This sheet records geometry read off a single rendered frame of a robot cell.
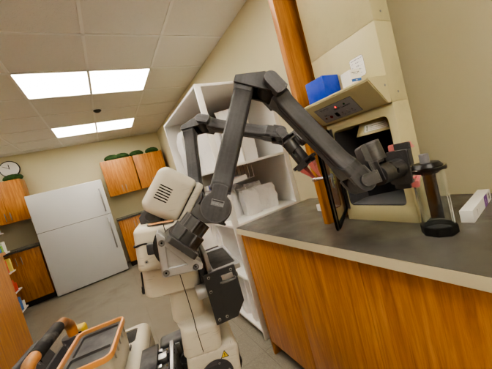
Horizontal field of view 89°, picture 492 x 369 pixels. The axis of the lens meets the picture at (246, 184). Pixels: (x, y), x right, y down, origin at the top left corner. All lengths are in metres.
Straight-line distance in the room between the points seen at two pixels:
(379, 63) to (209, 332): 1.09
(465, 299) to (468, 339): 0.12
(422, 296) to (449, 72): 0.97
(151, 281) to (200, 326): 0.20
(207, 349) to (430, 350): 0.68
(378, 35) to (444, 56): 0.44
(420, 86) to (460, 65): 0.16
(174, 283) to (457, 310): 0.79
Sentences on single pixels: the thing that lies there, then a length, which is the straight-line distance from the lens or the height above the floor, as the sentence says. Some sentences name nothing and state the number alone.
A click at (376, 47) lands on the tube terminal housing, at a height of 1.61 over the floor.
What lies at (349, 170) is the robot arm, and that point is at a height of 1.24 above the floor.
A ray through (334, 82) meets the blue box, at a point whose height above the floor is 1.57.
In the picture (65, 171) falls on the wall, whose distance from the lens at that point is 6.17.
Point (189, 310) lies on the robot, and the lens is 0.91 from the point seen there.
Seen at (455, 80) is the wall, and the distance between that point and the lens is 1.49.
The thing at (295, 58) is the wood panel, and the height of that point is 1.76.
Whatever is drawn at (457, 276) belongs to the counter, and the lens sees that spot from 0.84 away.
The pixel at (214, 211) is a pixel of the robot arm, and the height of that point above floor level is 1.24.
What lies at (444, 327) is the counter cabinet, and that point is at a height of 0.74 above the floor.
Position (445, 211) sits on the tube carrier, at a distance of 1.02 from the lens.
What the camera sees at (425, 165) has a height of 1.18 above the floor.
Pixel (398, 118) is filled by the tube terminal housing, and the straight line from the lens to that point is 1.13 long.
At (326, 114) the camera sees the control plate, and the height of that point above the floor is 1.45.
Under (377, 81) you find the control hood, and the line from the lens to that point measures 1.07.
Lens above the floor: 1.33
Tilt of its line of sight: 4 degrees down
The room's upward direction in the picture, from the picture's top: 15 degrees counter-clockwise
